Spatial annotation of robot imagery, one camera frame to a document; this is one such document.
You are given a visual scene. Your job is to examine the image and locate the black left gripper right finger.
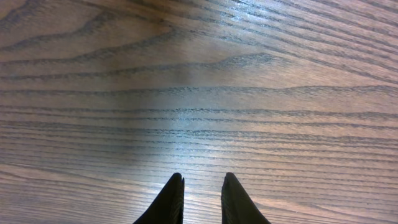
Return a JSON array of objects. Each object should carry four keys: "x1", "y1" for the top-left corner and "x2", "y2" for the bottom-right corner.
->
[{"x1": 221, "y1": 172, "x2": 271, "y2": 224}]

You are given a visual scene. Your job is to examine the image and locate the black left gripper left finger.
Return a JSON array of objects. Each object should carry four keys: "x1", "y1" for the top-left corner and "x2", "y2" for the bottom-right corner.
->
[{"x1": 133, "y1": 172, "x2": 185, "y2": 224}]

